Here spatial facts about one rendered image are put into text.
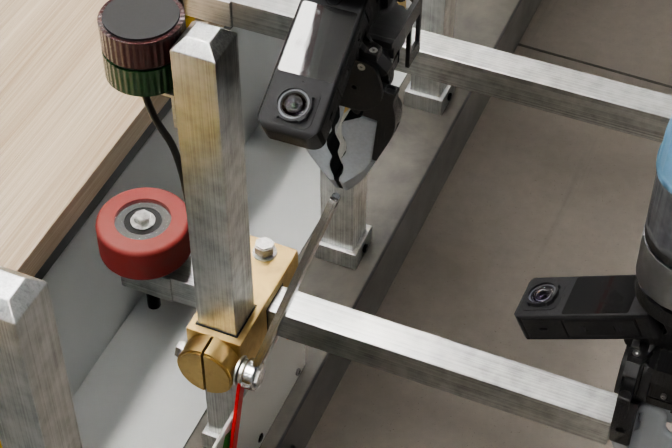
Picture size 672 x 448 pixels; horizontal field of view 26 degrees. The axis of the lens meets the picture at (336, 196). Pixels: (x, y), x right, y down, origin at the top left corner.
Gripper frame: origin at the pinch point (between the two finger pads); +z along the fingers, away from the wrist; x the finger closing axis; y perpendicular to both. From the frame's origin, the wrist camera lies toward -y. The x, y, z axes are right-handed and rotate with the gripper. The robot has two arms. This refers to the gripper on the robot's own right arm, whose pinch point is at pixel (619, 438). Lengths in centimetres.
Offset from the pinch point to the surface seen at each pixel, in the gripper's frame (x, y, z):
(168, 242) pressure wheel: -1.3, -39.0, -8.0
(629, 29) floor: 157, -28, 82
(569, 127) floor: 125, -31, 83
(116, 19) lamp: -5, -39, -34
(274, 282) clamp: 1.0, -30.6, -4.4
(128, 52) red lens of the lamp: -7, -37, -33
